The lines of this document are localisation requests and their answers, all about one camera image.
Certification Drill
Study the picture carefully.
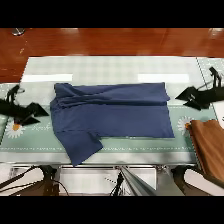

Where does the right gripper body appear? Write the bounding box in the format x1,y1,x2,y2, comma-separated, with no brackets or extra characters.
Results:
195,88,216,109

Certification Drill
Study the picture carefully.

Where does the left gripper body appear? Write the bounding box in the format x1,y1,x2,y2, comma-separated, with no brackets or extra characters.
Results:
9,105,34,122

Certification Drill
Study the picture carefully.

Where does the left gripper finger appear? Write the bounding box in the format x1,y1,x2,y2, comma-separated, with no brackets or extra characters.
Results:
27,102,50,118
20,116,41,127

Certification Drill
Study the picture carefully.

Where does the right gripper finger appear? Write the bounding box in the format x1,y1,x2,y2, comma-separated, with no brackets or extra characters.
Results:
175,86,199,101
182,99,203,112

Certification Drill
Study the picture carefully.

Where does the brown garment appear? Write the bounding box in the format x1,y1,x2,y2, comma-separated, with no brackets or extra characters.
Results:
185,118,224,183

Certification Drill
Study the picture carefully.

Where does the blue T-shirt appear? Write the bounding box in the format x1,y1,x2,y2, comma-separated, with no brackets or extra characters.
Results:
49,81,176,167

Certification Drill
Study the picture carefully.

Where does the black cable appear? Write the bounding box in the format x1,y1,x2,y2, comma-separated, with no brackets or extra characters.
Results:
109,171,125,197
49,179,70,197

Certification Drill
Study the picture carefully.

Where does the silver frame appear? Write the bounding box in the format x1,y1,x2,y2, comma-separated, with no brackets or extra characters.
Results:
0,162,224,197

